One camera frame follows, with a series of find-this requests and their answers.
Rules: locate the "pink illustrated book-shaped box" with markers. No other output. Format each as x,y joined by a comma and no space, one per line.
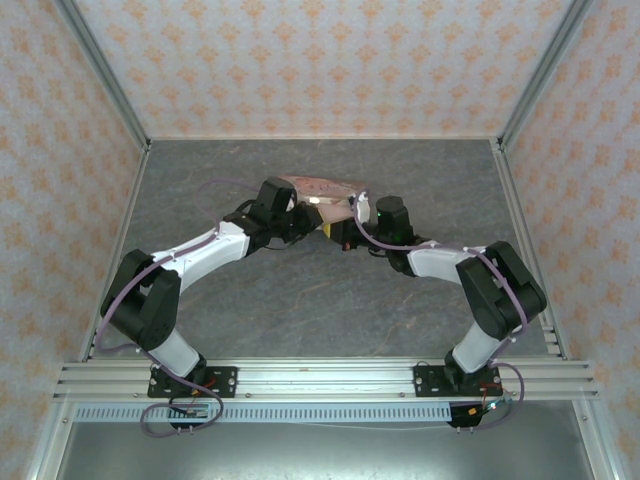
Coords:
325,186

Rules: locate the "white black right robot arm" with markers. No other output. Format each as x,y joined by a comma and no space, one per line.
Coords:
440,262

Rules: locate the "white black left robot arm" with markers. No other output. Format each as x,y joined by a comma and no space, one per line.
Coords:
200,250

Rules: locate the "aluminium base beam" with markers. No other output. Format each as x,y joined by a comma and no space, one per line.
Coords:
325,382

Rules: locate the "small circuit board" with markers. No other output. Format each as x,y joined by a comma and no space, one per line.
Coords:
487,407
192,411

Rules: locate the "grey metal panel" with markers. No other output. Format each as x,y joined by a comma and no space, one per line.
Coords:
325,455

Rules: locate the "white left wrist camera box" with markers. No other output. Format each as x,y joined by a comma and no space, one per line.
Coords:
289,202

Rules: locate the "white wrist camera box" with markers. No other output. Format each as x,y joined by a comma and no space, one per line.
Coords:
289,202
361,206

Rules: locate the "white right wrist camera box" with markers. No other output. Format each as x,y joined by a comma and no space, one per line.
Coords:
361,206

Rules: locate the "aluminium table side rail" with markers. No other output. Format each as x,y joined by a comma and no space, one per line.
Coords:
515,200
125,220

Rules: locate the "black bracket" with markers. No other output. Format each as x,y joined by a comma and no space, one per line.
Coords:
462,421
182,428

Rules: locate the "aluminium corner post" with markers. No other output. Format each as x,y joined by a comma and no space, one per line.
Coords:
546,65
102,65

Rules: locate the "aluminium frame leg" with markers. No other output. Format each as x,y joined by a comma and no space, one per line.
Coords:
52,435
592,435

